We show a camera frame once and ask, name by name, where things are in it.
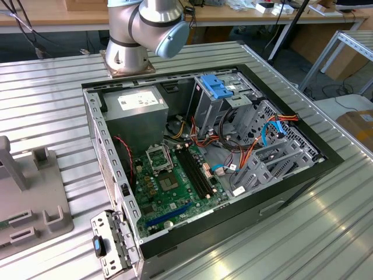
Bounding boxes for blue SATA data wire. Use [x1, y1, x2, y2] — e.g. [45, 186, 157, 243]
[210, 119, 288, 178]

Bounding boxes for metal disk bay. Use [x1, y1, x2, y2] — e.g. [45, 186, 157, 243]
[233, 99, 326, 196]

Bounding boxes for metal optical drive cage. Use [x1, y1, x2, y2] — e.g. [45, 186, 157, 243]
[186, 71, 265, 138]

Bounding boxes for black RAM slot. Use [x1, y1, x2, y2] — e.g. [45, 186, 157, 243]
[181, 147, 210, 198]
[185, 146, 214, 197]
[177, 148, 207, 199]
[174, 149, 204, 200]

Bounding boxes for metal socket cover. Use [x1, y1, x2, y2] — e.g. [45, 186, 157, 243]
[145, 143, 173, 176]

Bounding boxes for grey power supply unit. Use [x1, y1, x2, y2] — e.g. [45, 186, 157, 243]
[100, 86, 170, 149]

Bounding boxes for blue plastic drive latch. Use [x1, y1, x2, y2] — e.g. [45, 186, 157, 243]
[200, 75, 234, 100]

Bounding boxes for green motherboard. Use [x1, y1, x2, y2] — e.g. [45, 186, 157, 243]
[132, 142, 231, 239]

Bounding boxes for blue expansion slot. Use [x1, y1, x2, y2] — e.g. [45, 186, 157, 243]
[145, 204, 193, 228]

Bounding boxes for black open PC case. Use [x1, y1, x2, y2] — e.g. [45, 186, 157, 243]
[80, 63, 346, 280]

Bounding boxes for black tripod leg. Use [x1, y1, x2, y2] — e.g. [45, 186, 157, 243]
[267, 0, 310, 61]

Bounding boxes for small white box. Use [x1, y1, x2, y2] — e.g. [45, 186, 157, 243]
[255, 2, 276, 14]
[272, 5, 295, 15]

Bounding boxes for plain cardboard box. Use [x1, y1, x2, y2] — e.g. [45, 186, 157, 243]
[291, 24, 340, 65]
[323, 43, 373, 81]

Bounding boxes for grey parts rack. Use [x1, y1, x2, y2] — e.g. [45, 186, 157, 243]
[0, 135, 74, 259]

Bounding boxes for white side table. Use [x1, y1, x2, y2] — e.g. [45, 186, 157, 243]
[314, 93, 373, 120]

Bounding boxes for cardboard box with label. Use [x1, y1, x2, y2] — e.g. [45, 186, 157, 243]
[335, 109, 373, 152]

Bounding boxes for wooden office desk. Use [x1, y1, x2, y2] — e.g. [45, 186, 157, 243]
[189, 0, 370, 61]
[0, 0, 111, 34]

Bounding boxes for flat pale paper box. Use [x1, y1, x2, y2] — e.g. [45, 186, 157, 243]
[308, 2, 343, 17]

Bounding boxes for green RAM stick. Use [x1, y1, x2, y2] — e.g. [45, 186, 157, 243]
[0, 214, 23, 232]

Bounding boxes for yellow black power wires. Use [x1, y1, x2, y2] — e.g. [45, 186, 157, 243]
[167, 121, 189, 140]

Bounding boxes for orange red wire bundle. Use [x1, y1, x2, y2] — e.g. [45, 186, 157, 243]
[189, 115, 242, 152]

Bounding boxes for thick black cable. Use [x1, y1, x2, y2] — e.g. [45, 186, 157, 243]
[217, 106, 244, 151]

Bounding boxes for red black twisted wire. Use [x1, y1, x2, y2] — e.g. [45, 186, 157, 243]
[112, 135, 135, 187]

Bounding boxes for metal expansion slot bracket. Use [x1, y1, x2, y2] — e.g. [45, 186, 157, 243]
[90, 209, 140, 278]

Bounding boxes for black blue bracket latch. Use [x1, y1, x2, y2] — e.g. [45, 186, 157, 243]
[92, 236, 107, 258]

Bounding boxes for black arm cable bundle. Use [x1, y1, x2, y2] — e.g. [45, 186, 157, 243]
[0, 0, 90, 58]

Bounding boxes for grey metal shelf frame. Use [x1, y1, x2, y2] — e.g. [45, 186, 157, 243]
[298, 29, 373, 94]

